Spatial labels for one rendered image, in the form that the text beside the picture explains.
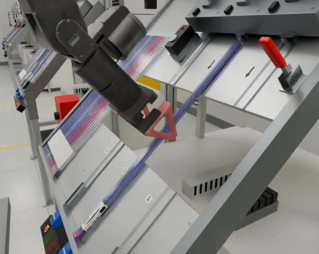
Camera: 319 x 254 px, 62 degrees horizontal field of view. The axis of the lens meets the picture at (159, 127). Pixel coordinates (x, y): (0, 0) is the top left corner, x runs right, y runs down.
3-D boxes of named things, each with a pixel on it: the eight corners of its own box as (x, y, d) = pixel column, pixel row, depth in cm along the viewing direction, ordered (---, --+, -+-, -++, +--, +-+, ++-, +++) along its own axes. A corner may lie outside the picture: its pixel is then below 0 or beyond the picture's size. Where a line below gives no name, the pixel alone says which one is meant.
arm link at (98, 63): (63, 65, 42) (73, 68, 38) (90, 33, 44) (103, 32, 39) (94, 92, 47) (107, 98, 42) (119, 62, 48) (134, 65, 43)
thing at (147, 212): (128, 331, 38) (112, 328, 36) (51, 150, 91) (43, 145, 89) (211, 224, 39) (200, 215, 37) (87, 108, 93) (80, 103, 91)
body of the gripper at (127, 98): (135, 85, 53) (109, 59, 48) (161, 98, 45) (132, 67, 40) (114, 110, 52) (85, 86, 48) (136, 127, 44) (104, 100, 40)
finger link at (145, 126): (172, 116, 54) (143, 86, 48) (193, 127, 48) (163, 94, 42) (150, 142, 53) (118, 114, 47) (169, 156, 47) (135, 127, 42)
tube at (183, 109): (80, 240, 51) (75, 238, 50) (78, 235, 52) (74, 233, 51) (241, 45, 56) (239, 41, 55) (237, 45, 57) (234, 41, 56)
